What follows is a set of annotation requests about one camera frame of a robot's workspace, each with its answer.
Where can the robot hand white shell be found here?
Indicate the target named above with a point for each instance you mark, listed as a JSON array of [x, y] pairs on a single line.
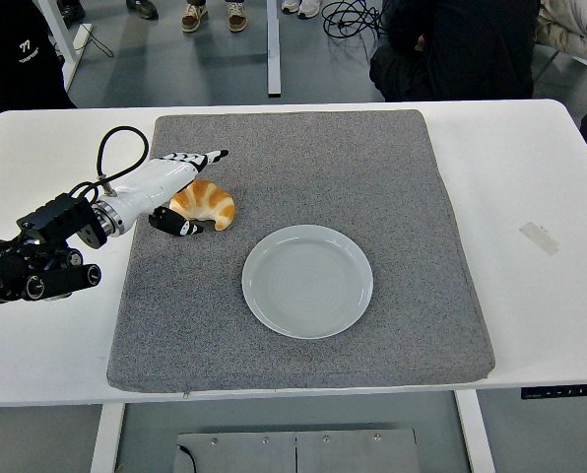
[[150, 182]]

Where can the croissant bread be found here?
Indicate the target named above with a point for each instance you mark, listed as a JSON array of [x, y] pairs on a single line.
[[210, 199]]

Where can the pale grey round plate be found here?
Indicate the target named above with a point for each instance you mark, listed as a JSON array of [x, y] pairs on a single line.
[[307, 283]]

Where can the grey metal plate with screws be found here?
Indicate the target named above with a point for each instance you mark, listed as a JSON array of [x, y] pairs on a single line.
[[323, 453]]

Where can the white desk leg wide foot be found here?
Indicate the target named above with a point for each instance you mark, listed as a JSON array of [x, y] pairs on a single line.
[[69, 44]]

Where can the person's brown shoe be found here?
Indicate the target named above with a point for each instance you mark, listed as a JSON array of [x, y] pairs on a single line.
[[237, 17], [193, 17]]

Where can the grey fabric mat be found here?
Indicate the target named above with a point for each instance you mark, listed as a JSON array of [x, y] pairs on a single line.
[[323, 162]]

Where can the person in black with logo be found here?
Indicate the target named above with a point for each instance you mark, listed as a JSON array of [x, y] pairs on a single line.
[[13, 64]]

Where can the person's white sneaker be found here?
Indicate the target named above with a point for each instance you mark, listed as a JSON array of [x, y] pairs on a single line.
[[289, 5], [309, 7]]

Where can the white table leg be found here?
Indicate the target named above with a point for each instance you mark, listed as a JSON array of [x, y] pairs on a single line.
[[476, 433], [107, 438]]

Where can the crouching person in black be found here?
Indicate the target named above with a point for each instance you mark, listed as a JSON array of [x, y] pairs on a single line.
[[461, 54]]

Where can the clear tape strip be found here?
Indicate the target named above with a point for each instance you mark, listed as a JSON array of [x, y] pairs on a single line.
[[539, 238]]

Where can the beige padded jacket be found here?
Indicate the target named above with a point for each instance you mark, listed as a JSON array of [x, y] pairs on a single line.
[[574, 27]]

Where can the black desk control panel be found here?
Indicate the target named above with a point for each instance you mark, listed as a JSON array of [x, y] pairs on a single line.
[[564, 392]]

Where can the white desk post with foot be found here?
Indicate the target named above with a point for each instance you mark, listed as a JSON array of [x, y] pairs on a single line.
[[273, 49]]

